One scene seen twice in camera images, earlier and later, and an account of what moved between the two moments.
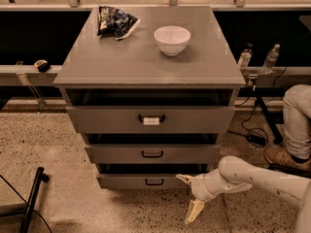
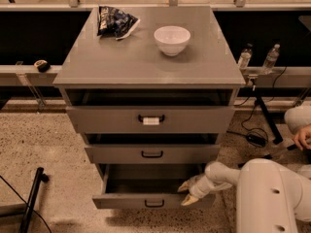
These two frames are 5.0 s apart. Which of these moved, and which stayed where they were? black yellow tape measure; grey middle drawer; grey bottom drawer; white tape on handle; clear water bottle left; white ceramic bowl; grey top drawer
Moved: grey bottom drawer
Stayed: white tape on handle; clear water bottle left; grey top drawer; grey middle drawer; white ceramic bowl; black yellow tape measure
